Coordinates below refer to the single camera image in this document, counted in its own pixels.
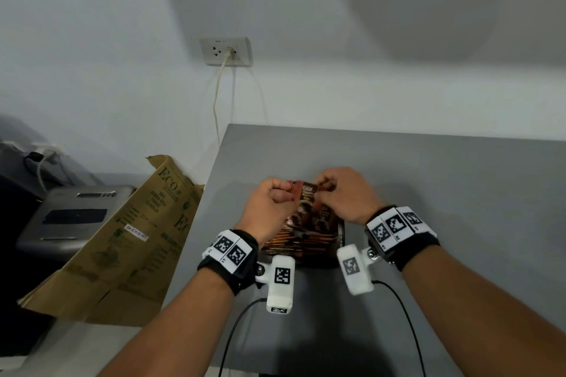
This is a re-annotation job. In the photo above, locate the person's right hand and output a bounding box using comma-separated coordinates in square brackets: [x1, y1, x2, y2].
[311, 167, 388, 225]

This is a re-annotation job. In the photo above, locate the person's left hand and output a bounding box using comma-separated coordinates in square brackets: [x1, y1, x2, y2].
[234, 177, 298, 249]

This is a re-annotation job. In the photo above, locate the cream power cord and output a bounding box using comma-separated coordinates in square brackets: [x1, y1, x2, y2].
[213, 50, 235, 145]

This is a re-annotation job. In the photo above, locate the white wall socket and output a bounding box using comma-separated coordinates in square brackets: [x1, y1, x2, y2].
[199, 36, 253, 67]

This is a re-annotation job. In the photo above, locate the white charger cable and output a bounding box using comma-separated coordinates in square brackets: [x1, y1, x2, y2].
[24, 144, 61, 192]

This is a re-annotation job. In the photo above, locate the grey appliance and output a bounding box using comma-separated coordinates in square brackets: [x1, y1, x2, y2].
[17, 185, 136, 258]

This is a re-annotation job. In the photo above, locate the person's left forearm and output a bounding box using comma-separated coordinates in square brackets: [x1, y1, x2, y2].
[97, 268, 235, 377]

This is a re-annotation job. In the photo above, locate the person's right forearm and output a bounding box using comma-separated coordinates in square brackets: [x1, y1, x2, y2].
[400, 244, 566, 377]

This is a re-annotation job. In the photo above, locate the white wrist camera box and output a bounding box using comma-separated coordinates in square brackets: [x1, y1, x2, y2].
[256, 255, 296, 315]
[337, 244, 381, 297]

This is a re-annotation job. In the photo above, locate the black camera cable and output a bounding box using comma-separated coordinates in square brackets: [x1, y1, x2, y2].
[373, 280, 426, 377]
[219, 297, 268, 377]

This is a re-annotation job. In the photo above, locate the black wristband with marker tags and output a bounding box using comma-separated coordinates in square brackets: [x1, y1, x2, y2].
[364, 205, 441, 272]
[198, 229, 259, 297]

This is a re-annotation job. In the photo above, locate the black tray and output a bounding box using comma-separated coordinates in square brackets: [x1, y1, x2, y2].
[261, 213, 347, 268]

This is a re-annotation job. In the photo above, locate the brown cardboard box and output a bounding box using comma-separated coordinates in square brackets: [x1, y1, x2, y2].
[17, 154, 205, 328]

